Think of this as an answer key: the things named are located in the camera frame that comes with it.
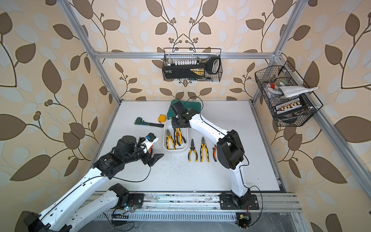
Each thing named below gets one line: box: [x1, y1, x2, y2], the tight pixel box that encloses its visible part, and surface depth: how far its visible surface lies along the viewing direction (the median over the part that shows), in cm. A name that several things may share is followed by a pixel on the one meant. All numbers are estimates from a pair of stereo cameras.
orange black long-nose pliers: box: [212, 146, 217, 162], surface depth 93 cm
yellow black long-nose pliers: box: [187, 138, 198, 163], surface depth 93 cm
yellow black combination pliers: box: [199, 136, 210, 163], surface depth 94 cm
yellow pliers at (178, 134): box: [173, 128, 186, 146], surface depth 93 cm
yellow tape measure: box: [157, 114, 167, 123], surface depth 110 cm
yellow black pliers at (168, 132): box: [166, 129, 176, 150], surface depth 99 cm
